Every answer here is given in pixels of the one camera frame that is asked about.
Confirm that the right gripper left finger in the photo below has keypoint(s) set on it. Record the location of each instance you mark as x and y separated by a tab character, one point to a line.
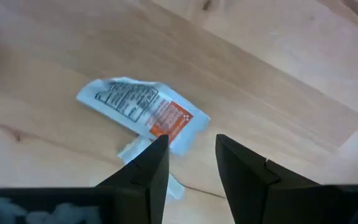
154	168

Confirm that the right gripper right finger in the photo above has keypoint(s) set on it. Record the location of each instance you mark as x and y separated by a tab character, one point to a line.
244	174

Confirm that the blue print white packet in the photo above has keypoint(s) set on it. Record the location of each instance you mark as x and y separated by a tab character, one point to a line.
130	151
129	102

